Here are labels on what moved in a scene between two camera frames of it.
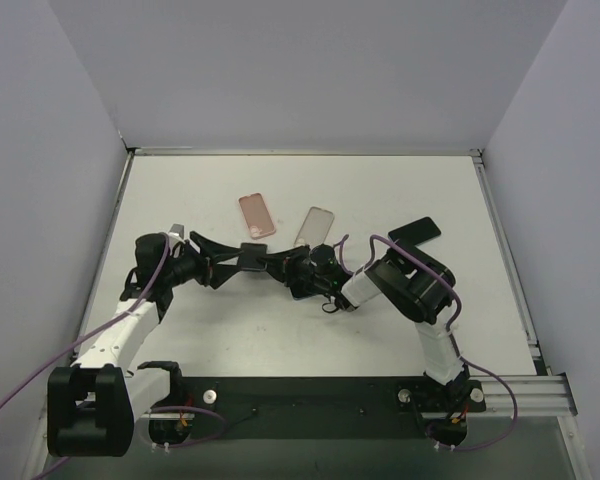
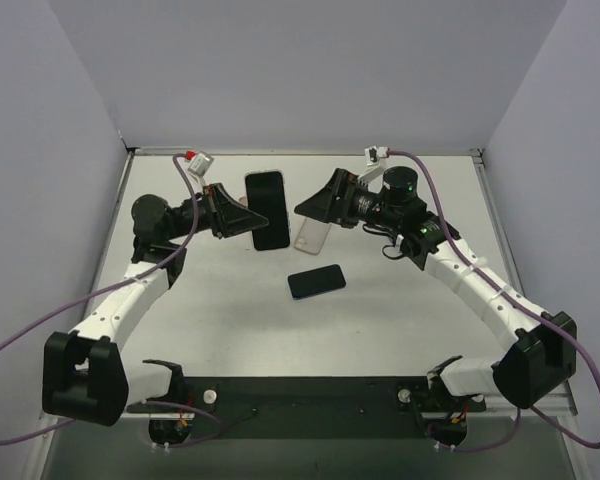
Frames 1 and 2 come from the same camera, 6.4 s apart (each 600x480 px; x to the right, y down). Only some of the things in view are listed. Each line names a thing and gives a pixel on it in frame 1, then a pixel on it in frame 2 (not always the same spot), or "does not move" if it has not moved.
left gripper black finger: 214,251 -> 235,218
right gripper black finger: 279,264 -> 323,204
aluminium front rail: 541,397 does not move
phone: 314,228 does not move
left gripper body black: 206,267 -> 216,210
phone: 251,257 -> 266,196
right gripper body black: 290,270 -> 344,198
